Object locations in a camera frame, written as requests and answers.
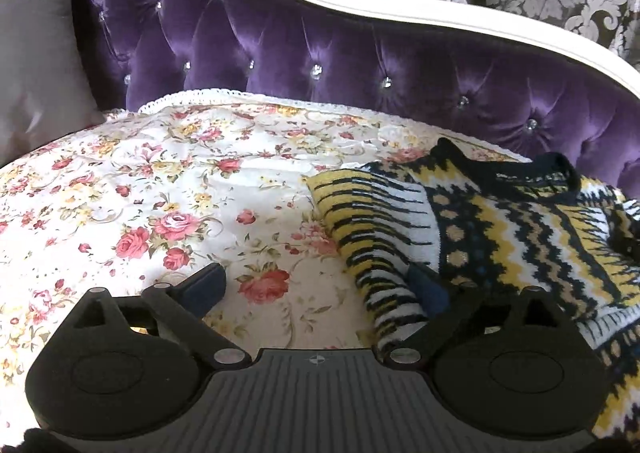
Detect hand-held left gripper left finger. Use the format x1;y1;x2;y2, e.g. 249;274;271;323
72;262;253;369

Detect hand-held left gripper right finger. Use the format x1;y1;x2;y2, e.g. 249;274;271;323
387;264;571;368

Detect yellow navy patterned knit sweater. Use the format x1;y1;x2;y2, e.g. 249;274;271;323
305;137;640;445

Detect floral quilted blanket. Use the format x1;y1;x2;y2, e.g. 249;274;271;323
0;89;640;436

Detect purple tufted white-framed sofa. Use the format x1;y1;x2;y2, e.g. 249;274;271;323
70;0;640;200

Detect grey cushion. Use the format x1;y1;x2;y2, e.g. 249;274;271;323
0;0;107;168

